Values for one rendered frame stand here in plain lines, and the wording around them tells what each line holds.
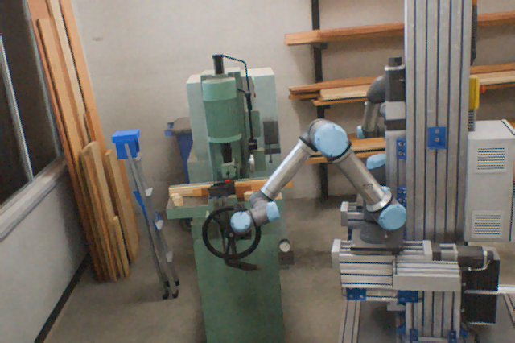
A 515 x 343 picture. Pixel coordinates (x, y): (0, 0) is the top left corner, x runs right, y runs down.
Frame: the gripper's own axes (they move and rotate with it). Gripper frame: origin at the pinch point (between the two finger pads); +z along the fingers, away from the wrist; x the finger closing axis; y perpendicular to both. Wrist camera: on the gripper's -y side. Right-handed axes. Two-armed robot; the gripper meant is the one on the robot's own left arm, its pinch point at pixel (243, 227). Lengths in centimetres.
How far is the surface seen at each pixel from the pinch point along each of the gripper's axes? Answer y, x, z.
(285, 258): 12.9, 18.8, 41.5
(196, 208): -15.9, -24.3, 29.0
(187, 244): -17, -56, 209
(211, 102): -65, -11, 11
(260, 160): -43, 11, 49
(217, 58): -91, -7, 17
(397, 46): -181, 145, 215
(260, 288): 27, 4, 53
